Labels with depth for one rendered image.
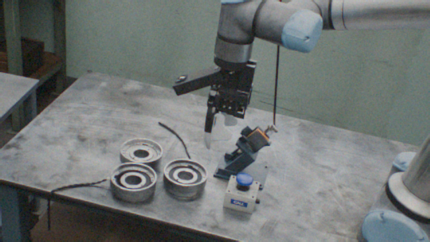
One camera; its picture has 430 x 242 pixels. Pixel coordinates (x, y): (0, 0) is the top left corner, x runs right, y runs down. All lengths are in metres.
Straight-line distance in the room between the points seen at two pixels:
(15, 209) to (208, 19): 1.72
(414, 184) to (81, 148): 0.81
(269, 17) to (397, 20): 0.23
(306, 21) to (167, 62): 2.05
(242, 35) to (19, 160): 0.64
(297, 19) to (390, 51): 1.85
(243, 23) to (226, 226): 0.46
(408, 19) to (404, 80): 1.84
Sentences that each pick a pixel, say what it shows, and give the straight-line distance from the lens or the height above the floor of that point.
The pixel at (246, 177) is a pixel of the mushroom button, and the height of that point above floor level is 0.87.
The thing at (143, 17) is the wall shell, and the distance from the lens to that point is 2.89.
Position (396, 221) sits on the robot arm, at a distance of 0.98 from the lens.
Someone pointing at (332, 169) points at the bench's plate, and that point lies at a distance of 1.44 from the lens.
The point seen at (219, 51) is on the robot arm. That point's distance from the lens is 1.02.
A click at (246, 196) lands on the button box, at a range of 1.19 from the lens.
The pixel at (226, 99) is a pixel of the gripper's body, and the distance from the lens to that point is 1.05.
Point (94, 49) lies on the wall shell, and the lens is 3.08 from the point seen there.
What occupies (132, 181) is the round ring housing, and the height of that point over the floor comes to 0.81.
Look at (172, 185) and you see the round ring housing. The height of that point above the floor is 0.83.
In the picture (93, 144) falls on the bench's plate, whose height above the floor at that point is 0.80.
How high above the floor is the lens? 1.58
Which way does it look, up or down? 31 degrees down
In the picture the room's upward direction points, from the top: 9 degrees clockwise
